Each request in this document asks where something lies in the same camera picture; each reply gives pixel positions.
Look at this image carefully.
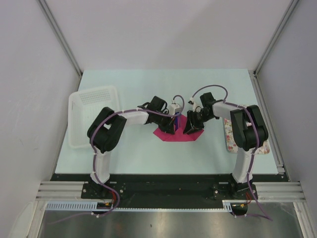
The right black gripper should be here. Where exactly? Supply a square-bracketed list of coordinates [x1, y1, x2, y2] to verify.
[183, 110, 213, 135]

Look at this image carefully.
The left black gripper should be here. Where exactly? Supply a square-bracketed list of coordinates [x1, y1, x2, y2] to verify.
[154, 111, 176, 135]

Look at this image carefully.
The blue metallic fork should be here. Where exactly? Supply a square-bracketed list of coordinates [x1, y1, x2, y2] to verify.
[174, 112, 181, 131]

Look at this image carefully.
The pink paper napkin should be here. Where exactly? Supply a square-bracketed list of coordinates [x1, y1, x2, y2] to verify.
[153, 115, 204, 142]

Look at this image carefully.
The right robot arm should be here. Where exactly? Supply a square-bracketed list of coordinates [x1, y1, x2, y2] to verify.
[183, 92, 268, 199]

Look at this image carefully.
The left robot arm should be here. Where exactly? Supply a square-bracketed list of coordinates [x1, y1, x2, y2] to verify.
[87, 95, 185, 198]

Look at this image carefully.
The floral cloth mat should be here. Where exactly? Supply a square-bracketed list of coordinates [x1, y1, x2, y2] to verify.
[223, 103, 268, 153]

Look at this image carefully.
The white plastic basket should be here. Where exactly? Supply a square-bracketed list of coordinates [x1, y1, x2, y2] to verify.
[67, 86, 119, 149]

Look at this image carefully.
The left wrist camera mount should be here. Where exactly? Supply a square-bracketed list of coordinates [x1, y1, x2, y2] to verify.
[167, 100, 184, 116]

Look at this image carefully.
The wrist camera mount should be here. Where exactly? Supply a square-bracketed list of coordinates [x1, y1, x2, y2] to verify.
[188, 97, 202, 112]
[167, 100, 184, 116]

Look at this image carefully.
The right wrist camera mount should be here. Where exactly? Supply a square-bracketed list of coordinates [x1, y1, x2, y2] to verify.
[188, 97, 202, 112]

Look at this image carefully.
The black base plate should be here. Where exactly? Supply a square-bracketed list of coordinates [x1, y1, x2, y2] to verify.
[51, 174, 289, 208]

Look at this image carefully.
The white slotted cable duct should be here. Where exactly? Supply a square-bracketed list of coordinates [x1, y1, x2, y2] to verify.
[46, 201, 232, 212]

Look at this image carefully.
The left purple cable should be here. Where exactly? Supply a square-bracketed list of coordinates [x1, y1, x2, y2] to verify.
[89, 95, 186, 219]

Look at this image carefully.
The purple cable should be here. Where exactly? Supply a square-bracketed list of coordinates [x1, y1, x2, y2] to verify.
[190, 85, 273, 221]
[89, 95, 186, 219]

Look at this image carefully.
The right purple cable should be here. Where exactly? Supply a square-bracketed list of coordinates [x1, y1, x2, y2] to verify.
[190, 85, 273, 221]

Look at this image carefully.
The aluminium frame rail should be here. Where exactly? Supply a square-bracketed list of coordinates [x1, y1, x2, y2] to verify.
[36, 181, 84, 201]

